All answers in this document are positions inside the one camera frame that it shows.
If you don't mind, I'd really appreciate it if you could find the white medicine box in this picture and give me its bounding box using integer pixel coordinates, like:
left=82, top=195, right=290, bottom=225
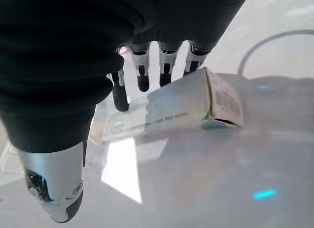
left=89, top=66, right=245, bottom=146

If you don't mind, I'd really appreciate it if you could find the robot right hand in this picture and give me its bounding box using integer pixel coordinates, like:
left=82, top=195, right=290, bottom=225
left=0, top=0, right=252, bottom=224

